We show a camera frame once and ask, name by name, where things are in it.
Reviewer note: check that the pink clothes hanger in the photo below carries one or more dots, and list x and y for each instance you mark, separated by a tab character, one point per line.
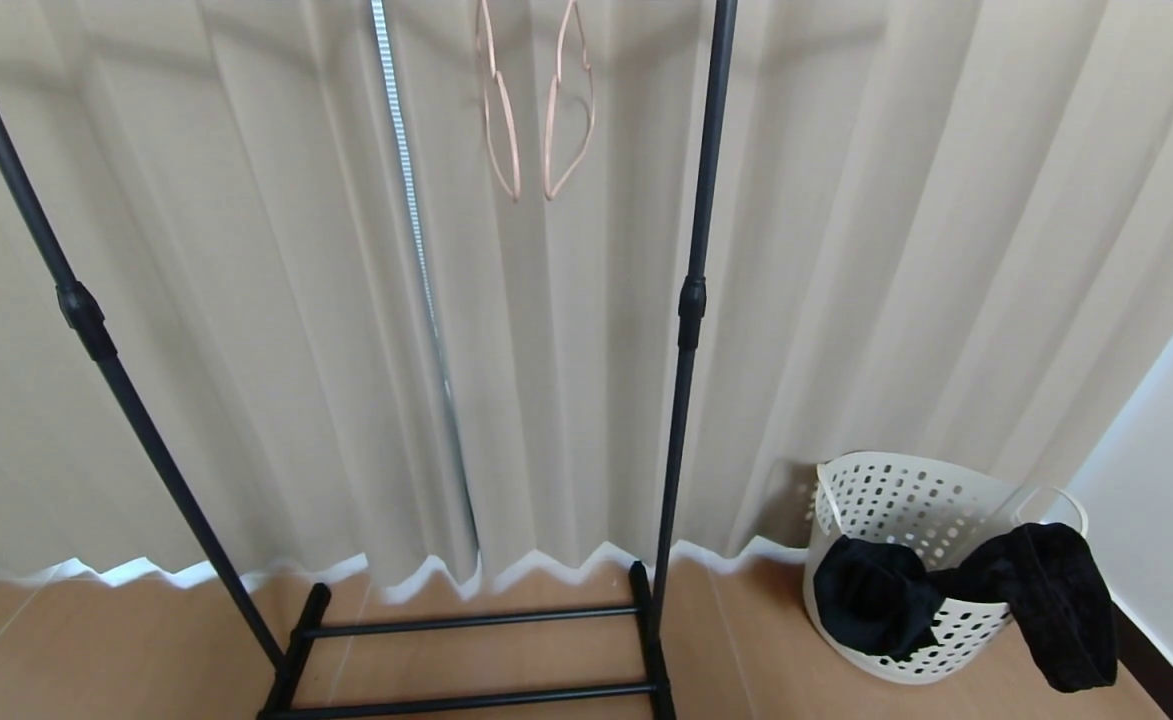
513	150
551	130

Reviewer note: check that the black garment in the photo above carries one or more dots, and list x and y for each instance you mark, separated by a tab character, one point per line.
871	595

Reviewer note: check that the black shorts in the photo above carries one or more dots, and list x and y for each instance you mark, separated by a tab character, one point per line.
1056	600

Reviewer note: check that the black clothes rack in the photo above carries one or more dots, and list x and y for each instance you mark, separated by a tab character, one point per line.
691	300

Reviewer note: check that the white laundry basket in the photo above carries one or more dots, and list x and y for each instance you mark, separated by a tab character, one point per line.
906	500

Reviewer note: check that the beige curtain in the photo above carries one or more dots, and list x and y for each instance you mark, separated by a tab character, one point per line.
246	300

